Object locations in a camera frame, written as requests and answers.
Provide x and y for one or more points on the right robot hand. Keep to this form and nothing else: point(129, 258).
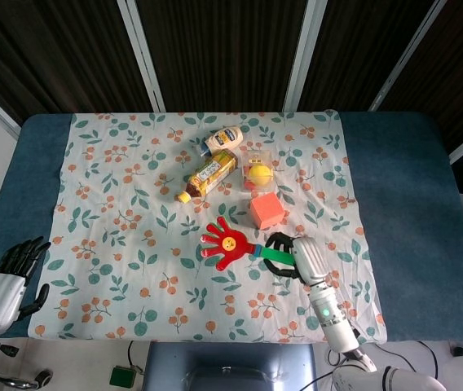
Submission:
point(305, 257)

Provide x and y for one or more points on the red hand clapper toy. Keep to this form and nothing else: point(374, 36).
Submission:
point(235, 246)

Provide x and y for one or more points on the grey robot base chair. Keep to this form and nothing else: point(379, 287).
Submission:
point(229, 366)

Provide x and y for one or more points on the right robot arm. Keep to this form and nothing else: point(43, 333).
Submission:
point(349, 338)

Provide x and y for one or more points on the orange foam cube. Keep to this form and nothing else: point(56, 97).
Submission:
point(267, 210)

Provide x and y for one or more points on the black caster wheel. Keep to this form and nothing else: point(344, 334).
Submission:
point(44, 376)

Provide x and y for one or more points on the clear box with yellow toy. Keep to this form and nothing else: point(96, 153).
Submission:
point(258, 172)

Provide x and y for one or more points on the blue table cover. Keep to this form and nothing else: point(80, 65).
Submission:
point(402, 212)

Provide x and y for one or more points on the tea bottle with yellow cap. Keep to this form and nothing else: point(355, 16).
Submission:
point(211, 174)

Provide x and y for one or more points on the floral patterned tablecloth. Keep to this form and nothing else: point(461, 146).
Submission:
point(174, 264)

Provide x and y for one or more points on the green square box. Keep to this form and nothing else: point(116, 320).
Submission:
point(122, 376)

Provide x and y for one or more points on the white mayonnaise squeeze bottle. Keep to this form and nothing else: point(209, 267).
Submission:
point(221, 139)

